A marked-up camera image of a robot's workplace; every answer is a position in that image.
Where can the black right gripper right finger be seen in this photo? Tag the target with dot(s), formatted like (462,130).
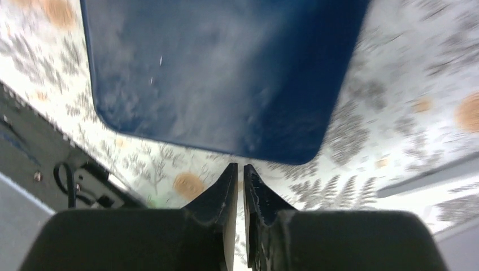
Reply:
(280,237)

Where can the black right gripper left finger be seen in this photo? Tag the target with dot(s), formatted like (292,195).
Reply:
(198,236)

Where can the navy box lid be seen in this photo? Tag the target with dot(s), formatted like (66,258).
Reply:
(257,79)

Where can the floral tablecloth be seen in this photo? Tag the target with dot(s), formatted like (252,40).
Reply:
(403,135)

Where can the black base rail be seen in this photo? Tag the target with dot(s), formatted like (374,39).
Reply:
(46,163)

